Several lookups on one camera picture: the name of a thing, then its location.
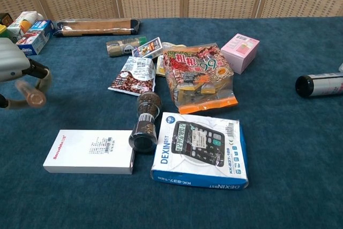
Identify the blue white calculator box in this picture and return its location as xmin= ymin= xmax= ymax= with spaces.
xmin=150 ymin=112 xmax=249 ymax=190

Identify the pale small sachet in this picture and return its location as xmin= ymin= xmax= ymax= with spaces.
xmin=161 ymin=41 xmax=186 ymax=51

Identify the orange grain snack bag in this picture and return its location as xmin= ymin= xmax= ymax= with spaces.
xmin=162 ymin=42 xmax=240 ymax=115

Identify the pink cardboard box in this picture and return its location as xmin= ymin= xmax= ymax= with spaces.
xmin=220 ymin=33 xmax=261 ymax=75

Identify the black spray can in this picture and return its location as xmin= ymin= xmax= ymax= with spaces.
xmin=295 ymin=72 xmax=343 ymax=98

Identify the blue tablecloth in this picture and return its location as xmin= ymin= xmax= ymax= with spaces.
xmin=0 ymin=16 xmax=343 ymax=229

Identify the wooden rolling pin in package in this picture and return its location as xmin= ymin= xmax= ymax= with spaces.
xmin=53 ymin=18 xmax=141 ymax=38

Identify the dark pepper grinder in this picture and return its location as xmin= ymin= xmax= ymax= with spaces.
xmin=128 ymin=91 xmax=163 ymax=154

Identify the blue white carton box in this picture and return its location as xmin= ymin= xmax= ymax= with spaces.
xmin=16 ymin=19 xmax=55 ymax=56

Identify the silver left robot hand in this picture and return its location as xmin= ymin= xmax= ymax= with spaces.
xmin=0 ymin=37 xmax=53 ymax=110

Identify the yellow small sachet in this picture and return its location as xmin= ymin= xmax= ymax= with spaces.
xmin=155 ymin=54 xmax=168 ymax=78

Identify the playing card box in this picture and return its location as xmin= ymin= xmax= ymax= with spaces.
xmin=131 ymin=36 xmax=163 ymax=59

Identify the white flat Snowhite box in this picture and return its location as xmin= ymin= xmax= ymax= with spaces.
xmin=42 ymin=129 xmax=136 ymax=175

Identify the white orange juice carton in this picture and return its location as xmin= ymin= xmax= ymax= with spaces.
xmin=6 ymin=10 xmax=39 ymax=37

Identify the green container with yellow lid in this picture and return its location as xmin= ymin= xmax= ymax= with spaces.
xmin=0 ymin=24 xmax=14 ymax=40

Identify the white coffee bean bag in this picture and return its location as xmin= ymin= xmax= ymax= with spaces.
xmin=107 ymin=55 xmax=157 ymax=97

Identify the toothpick tube with green cap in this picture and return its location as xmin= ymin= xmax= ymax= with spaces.
xmin=105 ymin=35 xmax=148 ymax=58

